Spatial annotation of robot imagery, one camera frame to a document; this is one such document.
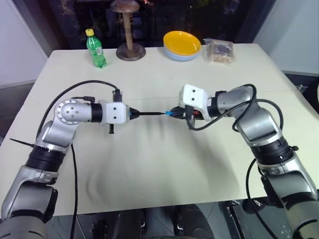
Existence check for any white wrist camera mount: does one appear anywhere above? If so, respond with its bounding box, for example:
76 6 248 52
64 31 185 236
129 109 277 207
177 84 212 122
98 100 131 124

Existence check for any yellow bowl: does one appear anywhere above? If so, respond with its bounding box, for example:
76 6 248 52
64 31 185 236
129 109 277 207
163 31 202 56

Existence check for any dark object beside table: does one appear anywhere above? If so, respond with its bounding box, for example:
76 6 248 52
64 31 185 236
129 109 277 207
296 74 319 107

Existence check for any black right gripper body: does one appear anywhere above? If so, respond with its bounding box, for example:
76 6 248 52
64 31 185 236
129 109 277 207
179 106 204 122

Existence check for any black box under table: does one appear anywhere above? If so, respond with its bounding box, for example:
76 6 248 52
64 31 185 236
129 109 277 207
225 198 285 239

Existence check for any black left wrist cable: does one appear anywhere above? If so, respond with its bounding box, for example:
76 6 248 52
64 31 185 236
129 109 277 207
37 79 124 140

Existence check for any black zip tie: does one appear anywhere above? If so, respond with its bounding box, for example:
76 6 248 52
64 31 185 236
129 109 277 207
9 138 34 148

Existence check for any clear plastic snack bag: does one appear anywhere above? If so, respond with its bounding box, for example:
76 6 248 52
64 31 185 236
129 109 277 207
202 37 236 65

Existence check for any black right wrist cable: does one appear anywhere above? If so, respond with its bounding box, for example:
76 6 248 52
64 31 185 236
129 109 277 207
185 84 285 132

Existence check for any light blue bowl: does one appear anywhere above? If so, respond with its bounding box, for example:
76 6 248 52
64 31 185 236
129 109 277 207
163 46 202 62

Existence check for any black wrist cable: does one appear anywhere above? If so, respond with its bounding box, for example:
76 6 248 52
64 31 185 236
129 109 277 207
37 79 124 140
185 84 285 132

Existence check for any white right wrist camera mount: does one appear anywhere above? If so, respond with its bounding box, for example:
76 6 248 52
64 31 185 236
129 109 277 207
177 84 212 122

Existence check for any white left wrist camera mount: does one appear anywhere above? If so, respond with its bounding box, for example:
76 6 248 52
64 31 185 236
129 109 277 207
98 100 131 124

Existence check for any black right arm hanging cable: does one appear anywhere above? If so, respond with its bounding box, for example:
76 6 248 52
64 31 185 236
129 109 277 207
245 158 277 239

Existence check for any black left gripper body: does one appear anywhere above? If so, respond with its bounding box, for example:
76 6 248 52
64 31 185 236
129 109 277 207
108 107 134 135

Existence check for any black left arm hanging cable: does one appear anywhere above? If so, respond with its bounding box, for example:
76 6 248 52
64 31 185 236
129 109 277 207
69 144 79 239

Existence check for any black arm hanging cable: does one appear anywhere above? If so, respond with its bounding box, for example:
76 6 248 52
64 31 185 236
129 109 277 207
245 158 277 239
69 144 79 239

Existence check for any brown wooden mushroom stand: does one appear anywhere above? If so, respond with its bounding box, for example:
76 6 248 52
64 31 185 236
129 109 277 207
110 0 147 61

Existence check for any green bottle with yellow cap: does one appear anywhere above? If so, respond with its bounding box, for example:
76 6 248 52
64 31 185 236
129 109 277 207
85 28 107 68

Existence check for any short black arm cable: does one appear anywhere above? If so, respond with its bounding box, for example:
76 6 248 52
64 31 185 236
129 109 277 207
70 96 96 103

